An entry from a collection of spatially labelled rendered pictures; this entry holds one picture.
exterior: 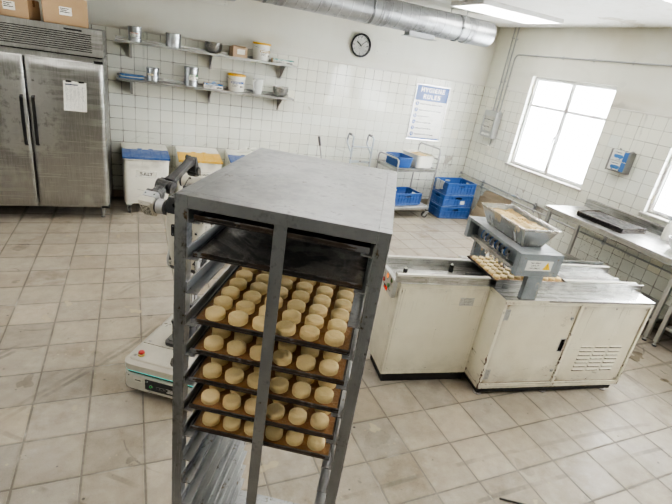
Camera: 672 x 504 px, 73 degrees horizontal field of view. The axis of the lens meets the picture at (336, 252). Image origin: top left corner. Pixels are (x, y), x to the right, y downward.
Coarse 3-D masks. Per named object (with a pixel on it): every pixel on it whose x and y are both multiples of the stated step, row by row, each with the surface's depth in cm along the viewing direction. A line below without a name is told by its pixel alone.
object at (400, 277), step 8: (400, 280) 303; (408, 280) 304; (416, 280) 305; (424, 280) 307; (432, 280) 308; (440, 280) 310; (448, 280) 311; (456, 280) 313; (464, 280) 314; (472, 280) 316; (480, 280) 317; (488, 280) 319; (568, 280) 336; (576, 280) 338; (584, 280) 341; (592, 280) 343
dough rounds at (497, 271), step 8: (472, 256) 346; (480, 256) 348; (488, 256) 351; (480, 264) 335; (488, 264) 335; (496, 264) 338; (488, 272) 324; (496, 272) 325; (504, 272) 326; (520, 280) 321; (544, 280) 327; (552, 280) 328; (560, 280) 330
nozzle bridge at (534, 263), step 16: (480, 224) 338; (480, 240) 344; (512, 240) 312; (496, 256) 322; (512, 256) 313; (528, 256) 292; (544, 256) 295; (560, 256) 298; (512, 272) 298; (528, 272) 298; (544, 272) 300; (528, 288) 303
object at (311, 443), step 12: (204, 420) 128; (216, 420) 129; (228, 420) 129; (240, 420) 130; (228, 432) 128; (240, 432) 128; (252, 432) 127; (264, 432) 130; (276, 432) 128; (288, 432) 129; (288, 444) 127; (300, 444) 127; (312, 444) 126; (324, 444) 127
